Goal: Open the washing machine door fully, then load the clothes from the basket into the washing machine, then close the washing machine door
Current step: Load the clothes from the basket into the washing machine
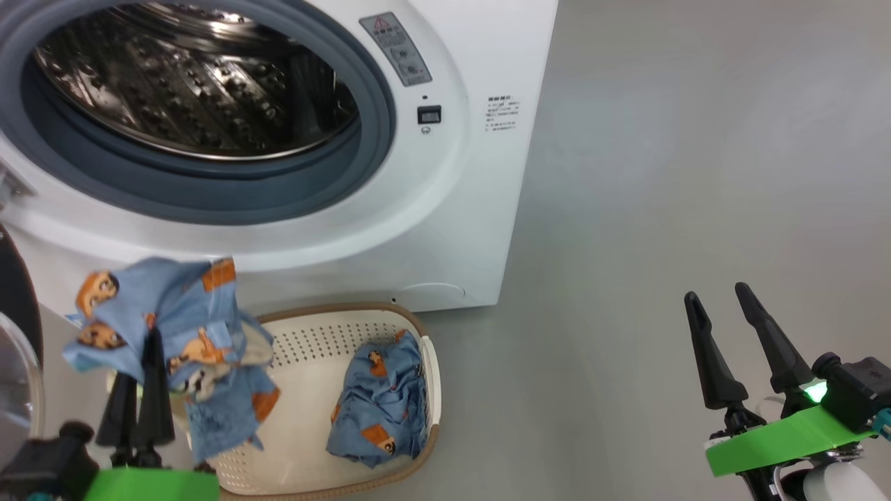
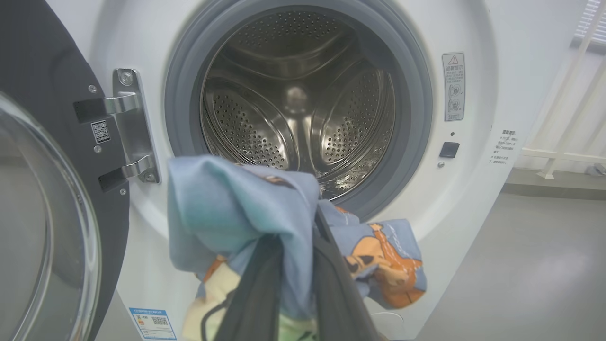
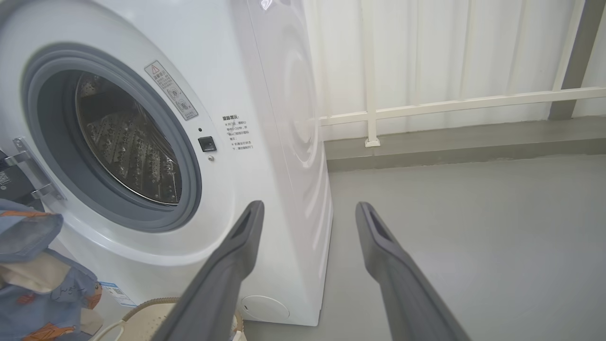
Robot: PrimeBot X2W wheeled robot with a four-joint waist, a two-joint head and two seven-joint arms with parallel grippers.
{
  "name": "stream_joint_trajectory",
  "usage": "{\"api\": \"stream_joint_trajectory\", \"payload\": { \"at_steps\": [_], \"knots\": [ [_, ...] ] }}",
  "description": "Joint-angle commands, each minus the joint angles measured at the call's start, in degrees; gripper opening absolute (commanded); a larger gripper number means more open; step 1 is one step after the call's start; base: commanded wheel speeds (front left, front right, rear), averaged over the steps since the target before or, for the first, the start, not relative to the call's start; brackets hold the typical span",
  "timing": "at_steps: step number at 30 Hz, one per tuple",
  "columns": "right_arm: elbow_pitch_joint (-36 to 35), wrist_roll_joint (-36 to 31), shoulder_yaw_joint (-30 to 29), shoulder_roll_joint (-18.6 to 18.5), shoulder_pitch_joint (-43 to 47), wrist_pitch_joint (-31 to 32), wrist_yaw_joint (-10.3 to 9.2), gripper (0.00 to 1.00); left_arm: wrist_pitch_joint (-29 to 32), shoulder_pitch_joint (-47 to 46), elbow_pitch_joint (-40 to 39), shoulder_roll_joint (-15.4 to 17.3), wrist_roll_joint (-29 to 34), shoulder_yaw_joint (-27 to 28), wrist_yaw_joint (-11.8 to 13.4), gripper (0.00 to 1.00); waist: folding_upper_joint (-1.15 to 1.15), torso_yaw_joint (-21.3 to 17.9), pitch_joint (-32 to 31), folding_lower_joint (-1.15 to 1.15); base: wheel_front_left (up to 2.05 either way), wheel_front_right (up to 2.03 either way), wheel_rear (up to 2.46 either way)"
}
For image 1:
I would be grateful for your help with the white washing machine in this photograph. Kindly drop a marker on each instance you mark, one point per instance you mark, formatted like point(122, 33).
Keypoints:
point(452, 209)

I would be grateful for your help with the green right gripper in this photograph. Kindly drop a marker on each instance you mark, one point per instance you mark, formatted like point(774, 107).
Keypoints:
point(779, 438)

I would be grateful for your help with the blue cartoon garment orange trim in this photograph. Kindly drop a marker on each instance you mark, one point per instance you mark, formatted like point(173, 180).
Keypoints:
point(181, 306)

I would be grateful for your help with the blue cartoon print garment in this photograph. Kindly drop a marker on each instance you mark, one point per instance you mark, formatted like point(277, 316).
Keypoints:
point(383, 403)

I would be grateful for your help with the cream perforated laundry basket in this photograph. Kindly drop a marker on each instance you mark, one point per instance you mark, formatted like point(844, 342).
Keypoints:
point(306, 396)

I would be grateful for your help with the grey warning sticker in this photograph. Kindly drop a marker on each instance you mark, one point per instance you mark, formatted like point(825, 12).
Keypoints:
point(397, 49)

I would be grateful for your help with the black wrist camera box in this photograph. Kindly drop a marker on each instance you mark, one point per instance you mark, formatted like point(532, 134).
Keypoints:
point(856, 390)
point(49, 463)

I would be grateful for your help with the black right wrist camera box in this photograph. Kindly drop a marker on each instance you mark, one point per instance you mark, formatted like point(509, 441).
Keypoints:
point(856, 390)

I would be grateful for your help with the black round washer door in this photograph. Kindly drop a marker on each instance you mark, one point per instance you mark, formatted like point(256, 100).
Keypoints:
point(14, 313)

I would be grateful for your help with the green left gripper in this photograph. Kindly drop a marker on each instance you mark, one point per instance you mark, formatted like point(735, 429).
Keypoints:
point(153, 486)

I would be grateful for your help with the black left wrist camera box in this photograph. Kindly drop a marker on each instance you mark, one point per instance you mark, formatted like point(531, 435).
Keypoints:
point(49, 463)

